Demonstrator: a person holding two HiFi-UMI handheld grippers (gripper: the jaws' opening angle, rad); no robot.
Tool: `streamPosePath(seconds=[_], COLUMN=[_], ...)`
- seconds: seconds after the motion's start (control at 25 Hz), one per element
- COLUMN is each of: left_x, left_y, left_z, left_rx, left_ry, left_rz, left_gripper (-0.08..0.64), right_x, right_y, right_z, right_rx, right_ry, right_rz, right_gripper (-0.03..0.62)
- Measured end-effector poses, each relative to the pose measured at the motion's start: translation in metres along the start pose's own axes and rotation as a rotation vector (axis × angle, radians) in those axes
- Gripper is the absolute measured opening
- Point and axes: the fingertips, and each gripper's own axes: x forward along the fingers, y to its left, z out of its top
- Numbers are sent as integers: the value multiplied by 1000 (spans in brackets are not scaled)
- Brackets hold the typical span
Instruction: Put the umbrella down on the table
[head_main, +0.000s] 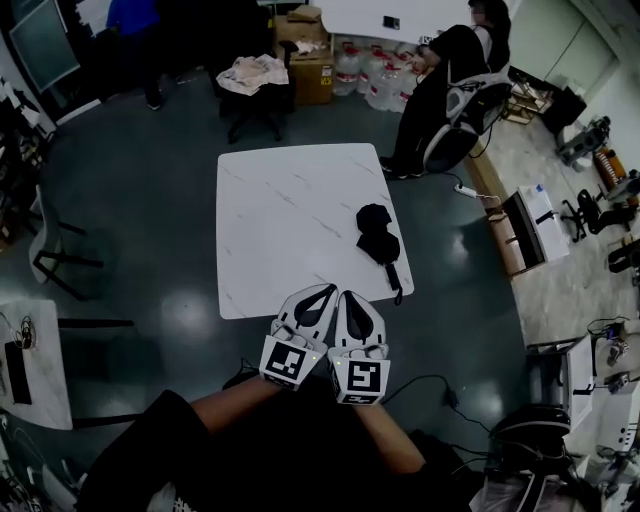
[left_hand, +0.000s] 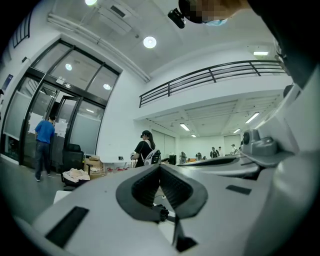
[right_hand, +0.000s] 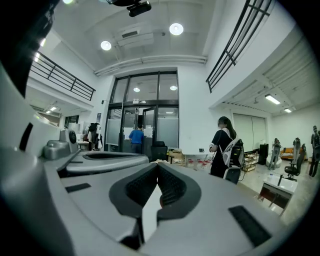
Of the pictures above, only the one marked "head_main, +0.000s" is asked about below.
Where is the round black shell chair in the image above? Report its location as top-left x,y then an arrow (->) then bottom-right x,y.
422,69 -> 514,174

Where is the black box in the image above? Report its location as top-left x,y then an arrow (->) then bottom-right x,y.
542,84 -> 589,136

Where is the plain cardboard box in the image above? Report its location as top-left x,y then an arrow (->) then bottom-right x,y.
272,13 -> 331,64

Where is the beige crumpled cloth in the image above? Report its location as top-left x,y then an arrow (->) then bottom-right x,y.
215,55 -> 290,95

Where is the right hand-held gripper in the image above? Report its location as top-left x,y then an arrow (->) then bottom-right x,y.
327,289 -> 393,408

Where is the grey robot machine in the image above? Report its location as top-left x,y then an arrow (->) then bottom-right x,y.
555,115 -> 614,169

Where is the small marble side table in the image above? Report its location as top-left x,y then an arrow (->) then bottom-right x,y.
0,298 -> 75,432

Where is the orange ribbed device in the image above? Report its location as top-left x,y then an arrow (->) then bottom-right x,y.
592,146 -> 627,190

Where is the white marble table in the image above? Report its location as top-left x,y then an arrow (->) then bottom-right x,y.
215,142 -> 415,321

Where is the person's right forearm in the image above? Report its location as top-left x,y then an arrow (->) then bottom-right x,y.
349,402 -> 426,474

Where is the black wheeled chair base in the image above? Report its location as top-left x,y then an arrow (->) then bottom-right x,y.
559,169 -> 640,247

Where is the person's left forearm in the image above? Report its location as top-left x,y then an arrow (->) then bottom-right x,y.
192,374 -> 286,436

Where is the large grey display screen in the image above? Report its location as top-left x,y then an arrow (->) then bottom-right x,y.
8,0 -> 82,95

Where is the wooden rack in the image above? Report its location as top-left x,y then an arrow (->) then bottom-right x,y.
499,69 -> 549,127

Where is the black tablet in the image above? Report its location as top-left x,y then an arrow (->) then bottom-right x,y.
3,341 -> 33,406

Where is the person's black clothing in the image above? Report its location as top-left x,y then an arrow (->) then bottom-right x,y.
74,379 -> 496,512

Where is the white chair with black legs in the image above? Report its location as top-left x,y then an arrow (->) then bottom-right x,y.
28,183 -> 105,302

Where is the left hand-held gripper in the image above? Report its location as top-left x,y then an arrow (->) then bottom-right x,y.
258,283 -> 341,393

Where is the black metal chair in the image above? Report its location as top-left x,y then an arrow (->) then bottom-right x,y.
56,317 -> 151,430

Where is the white black office chair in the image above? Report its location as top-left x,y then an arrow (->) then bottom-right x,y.
479,469 -> 576,512

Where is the clear water jug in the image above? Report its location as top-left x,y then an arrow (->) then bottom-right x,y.
367,57 -> 407,112
357,45 -> 386,96
397,64 -> 426,114
332,43 -> 362,97

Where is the tangled black cable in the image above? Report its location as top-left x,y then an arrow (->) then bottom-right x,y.
0,313 -> 37,350

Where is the white cabinet with black handle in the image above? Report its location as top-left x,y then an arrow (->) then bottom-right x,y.
492,184 -> 571,277
525,333 -> 600,432

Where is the black adapter cable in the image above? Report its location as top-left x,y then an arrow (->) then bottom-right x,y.
382,374 -> 496,436

